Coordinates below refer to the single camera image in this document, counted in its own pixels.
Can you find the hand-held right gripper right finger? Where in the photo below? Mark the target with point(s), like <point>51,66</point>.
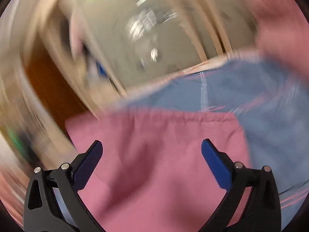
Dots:
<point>214,160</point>

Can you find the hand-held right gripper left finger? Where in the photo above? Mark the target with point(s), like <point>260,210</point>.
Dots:
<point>88,159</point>

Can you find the blue garment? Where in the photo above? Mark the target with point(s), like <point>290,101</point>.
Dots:
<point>101,70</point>

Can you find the floral frosted glass sliding door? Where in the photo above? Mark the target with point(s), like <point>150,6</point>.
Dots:
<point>120,48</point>

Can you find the pink quilted coat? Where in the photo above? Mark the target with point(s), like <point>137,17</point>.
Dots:
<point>277,33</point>

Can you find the blue striped bed blanket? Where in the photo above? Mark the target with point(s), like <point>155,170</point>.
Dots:
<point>265,116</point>

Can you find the brown wooden door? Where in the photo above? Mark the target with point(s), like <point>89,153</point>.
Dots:
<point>48,87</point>

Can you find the plain frosted glass sliding door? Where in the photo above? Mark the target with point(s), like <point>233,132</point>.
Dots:
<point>231,12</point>

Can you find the light wooden wardrobe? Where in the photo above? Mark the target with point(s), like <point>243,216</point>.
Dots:
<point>48,29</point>

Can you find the pink and white padded jacket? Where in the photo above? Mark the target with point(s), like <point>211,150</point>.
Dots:
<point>154,164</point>

